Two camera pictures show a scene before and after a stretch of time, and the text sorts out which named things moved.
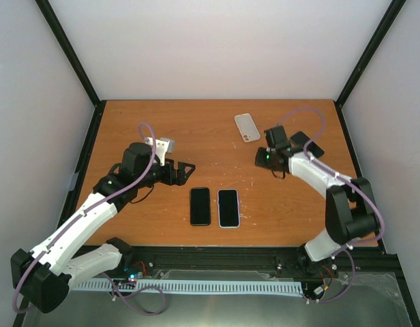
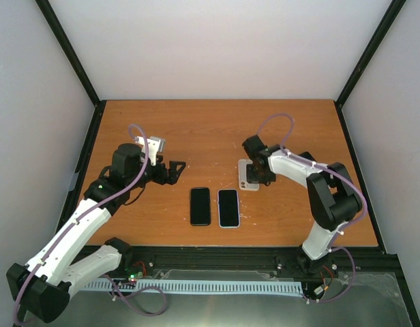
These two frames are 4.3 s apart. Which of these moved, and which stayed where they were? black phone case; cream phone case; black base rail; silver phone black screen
Moved: cream phone case
Stayed: black base rail; black phone case; silver phone black screen
